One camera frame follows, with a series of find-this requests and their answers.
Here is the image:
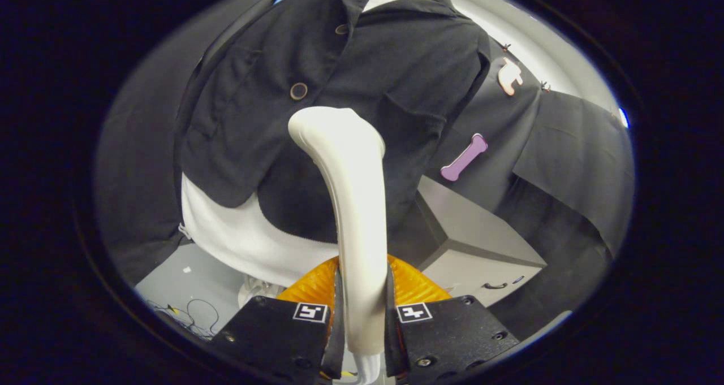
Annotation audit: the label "grey cabinet with dark top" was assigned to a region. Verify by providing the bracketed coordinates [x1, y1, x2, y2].
[390, 176, 548, 308]

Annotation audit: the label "black backdrop cloth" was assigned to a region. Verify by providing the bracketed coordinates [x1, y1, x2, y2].
[93, 0, 634, 340]

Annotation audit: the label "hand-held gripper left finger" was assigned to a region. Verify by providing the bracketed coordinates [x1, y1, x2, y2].
[212, 255, 344, 381]

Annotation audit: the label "white garment steamer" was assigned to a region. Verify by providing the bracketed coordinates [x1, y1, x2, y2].
[287, 106, 391, 384]

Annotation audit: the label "black floor cables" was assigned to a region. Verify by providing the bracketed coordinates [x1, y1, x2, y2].
[147, 297, 221, 340]

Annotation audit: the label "black suit jacket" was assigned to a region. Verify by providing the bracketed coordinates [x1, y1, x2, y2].
[175, 0, 493, 244]

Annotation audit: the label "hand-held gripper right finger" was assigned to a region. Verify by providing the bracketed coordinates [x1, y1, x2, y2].
[385, 255, 521, 381]

